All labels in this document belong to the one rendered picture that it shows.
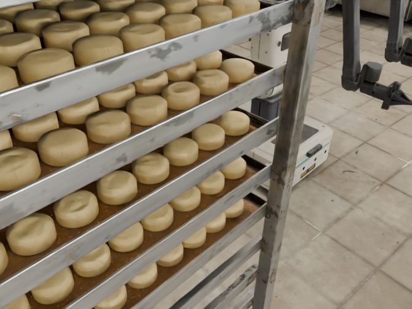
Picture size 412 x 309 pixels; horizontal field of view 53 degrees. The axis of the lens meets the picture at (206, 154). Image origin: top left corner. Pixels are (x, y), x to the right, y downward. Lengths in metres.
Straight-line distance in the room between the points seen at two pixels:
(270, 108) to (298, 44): 1.70
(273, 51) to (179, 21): 1.63
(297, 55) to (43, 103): 0.37
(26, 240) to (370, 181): 2.26
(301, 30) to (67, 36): 0.30
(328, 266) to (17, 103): 1.79
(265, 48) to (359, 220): 1.00
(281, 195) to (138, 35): 0.40
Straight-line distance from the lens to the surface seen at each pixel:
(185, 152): 0.58
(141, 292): 0.66
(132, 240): 0.58
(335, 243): 2.13
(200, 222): 0.62
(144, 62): 0.42
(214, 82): 0.56
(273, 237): 0.81
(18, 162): 0.44
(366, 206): 2.39
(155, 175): 0.55
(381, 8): 5.16
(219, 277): 0.77
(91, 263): 0.57
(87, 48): 0.43
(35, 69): 0.40
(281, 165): 0.70
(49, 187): 0.41
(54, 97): 0.37
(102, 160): 0.43
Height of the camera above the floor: 1.48
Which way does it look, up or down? 35 degrees down
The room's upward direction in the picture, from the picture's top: 1 degrees clockwise
